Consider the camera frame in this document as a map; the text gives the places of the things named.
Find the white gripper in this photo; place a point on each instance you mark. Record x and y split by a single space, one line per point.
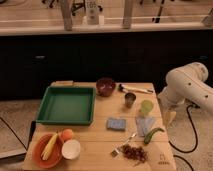
167 110

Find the blue sponge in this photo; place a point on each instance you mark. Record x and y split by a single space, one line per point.
116 124

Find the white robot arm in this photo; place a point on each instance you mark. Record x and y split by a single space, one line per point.
186 82

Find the green plastic tray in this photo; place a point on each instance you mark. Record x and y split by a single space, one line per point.
67 106

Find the green plastic cup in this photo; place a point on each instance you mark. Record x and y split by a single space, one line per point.
146 107

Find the green chili pepper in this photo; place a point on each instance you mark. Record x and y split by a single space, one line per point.
148 137

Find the metal cup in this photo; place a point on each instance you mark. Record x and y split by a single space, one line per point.
129 99

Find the brown dried food pile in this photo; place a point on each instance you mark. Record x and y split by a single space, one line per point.
134 153

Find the dark red bowl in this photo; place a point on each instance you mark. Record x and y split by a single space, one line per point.
105 86

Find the white bowl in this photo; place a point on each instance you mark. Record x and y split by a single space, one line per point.
71 149

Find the orange fruit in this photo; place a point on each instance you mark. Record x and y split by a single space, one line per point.
67 134

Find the orange plate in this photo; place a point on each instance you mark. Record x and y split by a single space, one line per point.
55 156

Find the black handled brush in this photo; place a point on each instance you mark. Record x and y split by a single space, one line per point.
122 87

